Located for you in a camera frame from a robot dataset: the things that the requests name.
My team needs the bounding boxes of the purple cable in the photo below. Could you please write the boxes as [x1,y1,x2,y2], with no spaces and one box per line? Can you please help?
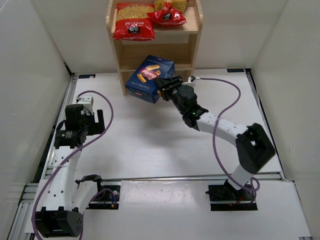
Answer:
[197,76,261,207]
[31,90,115,240]

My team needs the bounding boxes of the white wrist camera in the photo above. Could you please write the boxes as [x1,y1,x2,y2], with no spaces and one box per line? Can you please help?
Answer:
[75,95,94,115]
[182,75,198,88]

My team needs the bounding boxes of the wooden three-tier shelf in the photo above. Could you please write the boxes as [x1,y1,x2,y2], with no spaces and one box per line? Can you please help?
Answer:
[106,0,204,95]

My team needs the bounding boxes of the red pasta bag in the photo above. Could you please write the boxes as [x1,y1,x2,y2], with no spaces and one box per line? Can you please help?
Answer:
[147,0,189,28]
[113,2,155,41]

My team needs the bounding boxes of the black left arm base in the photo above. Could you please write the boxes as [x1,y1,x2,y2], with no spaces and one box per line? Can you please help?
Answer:
[72,174,121,210]

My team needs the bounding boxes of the blue pasta box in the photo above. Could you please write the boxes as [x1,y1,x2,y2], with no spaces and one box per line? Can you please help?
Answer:
[125,55,175,104]

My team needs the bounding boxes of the aluminium rail frame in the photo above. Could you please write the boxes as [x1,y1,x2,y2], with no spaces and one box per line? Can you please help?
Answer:
[7,67,313,240]

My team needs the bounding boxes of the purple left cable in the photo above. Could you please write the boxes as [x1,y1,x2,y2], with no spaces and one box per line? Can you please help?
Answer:
[31,90,115,240]

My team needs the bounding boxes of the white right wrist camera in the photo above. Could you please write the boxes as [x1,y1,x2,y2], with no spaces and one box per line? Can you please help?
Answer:
[182,75,198,88]

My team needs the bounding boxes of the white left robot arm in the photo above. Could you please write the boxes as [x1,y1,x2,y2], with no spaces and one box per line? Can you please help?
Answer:
[31,96,106,240]

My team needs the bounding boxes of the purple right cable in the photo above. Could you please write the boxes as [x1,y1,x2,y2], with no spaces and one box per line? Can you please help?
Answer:
[197,76,261,207]

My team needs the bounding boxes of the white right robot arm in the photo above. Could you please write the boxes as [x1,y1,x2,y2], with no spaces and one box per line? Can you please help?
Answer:
[154,76,276,193]

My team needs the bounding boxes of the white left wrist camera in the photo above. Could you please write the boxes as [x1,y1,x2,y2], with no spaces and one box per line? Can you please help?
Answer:
[75,95,94,115]

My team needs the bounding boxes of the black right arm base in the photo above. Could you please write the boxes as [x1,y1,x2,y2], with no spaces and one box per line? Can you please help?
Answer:
[205,181,258,212]

